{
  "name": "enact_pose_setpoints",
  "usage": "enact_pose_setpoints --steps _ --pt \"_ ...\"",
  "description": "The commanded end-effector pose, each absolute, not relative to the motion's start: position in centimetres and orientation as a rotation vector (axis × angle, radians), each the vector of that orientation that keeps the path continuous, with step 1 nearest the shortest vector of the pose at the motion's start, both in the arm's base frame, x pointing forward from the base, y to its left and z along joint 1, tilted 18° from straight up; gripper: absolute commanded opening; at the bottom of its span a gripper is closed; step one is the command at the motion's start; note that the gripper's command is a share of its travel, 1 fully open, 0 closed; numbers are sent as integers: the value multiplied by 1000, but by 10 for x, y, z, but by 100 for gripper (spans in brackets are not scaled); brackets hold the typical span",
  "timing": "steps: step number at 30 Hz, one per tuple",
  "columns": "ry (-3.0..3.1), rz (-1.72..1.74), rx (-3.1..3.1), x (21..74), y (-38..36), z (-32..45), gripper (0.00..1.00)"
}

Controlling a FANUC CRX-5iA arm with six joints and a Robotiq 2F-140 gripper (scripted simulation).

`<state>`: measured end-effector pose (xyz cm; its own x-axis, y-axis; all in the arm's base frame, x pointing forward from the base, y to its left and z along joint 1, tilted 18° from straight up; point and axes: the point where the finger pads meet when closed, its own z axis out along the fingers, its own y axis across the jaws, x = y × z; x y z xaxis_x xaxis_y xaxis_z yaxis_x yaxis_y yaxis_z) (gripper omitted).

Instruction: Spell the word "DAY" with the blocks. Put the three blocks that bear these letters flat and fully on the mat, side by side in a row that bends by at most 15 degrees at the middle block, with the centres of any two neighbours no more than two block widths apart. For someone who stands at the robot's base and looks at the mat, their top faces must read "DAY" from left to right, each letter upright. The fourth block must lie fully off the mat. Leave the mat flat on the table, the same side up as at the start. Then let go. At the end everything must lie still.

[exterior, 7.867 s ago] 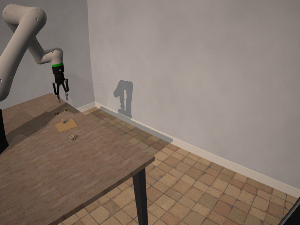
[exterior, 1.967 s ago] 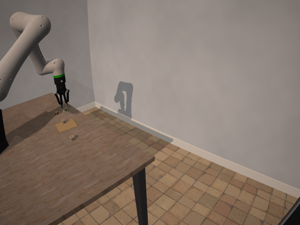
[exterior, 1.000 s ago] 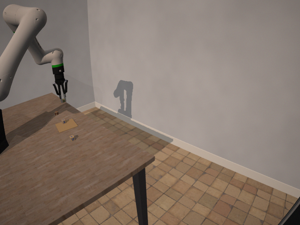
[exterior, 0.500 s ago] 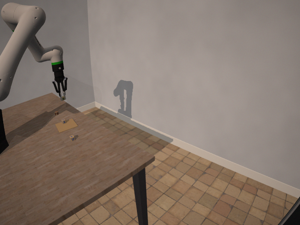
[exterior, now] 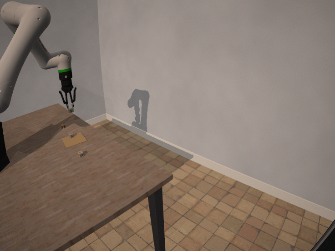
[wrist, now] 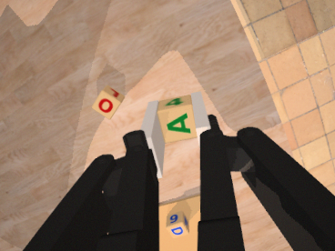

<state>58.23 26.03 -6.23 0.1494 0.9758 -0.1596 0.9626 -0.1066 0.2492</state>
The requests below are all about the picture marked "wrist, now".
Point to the orange flat mat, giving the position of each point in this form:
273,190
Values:
191,208

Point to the wooden block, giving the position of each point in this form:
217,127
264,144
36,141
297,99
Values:
108,102
176,118
177,224

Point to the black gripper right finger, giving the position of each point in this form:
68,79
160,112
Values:
302,208

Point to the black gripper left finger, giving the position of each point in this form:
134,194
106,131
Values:
81,220

